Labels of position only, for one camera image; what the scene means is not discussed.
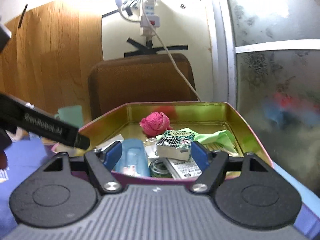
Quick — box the silver foil packet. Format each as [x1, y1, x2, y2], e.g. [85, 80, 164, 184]
[163, 157, 202, 180]

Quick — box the frosted glass window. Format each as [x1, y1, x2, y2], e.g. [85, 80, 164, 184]
[227, 0, 319, 194]

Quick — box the white power cable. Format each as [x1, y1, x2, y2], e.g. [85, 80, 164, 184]
[143, 0, 202, 102]

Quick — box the blue plastic item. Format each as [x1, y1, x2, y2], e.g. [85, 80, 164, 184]
[113, 139, 150, 177]

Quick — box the pink fluffy cloth ball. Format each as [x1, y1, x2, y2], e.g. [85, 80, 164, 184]
[139, 112, 173, 137]

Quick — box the green Virjoy tissue pack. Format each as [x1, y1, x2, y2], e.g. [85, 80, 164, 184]
[156, 130, 195, 161]

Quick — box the green cloth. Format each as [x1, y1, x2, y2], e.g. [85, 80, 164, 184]
[180, 128, 239, 156]

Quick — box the mint green plastic mug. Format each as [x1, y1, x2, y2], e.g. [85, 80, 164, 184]
[54, 105, 84, 128]

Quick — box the pink macaron biscuit tin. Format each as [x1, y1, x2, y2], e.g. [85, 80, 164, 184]
[51, 101, 274, 184]

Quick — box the white power strip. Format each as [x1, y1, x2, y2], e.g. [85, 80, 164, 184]
[140, 0, 161, 41]

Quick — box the brown chair backrest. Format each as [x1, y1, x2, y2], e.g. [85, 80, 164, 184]
[88, 53, 197, 119]

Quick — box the blue patterned tablecloth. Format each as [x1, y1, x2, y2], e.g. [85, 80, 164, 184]
[1, 137, 319, 239]

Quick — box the white usb lamp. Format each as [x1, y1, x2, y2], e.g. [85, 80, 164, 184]
[115, 0, 141, 23]

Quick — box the wooden panel board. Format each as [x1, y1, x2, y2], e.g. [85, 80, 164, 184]
[1, 2, 103, 120]

